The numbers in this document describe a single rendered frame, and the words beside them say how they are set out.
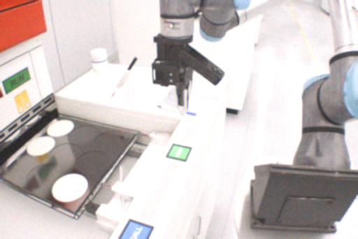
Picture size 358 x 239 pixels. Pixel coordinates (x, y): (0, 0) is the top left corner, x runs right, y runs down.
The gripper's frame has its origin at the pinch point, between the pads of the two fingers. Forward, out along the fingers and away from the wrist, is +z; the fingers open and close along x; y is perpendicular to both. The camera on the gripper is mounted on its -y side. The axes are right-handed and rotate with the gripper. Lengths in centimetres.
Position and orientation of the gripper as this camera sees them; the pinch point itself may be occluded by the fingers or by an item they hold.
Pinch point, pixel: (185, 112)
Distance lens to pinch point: 66.6
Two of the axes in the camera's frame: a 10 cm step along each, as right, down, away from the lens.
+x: -3.1, 5.2, -7.9
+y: -9.5, -1.7, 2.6
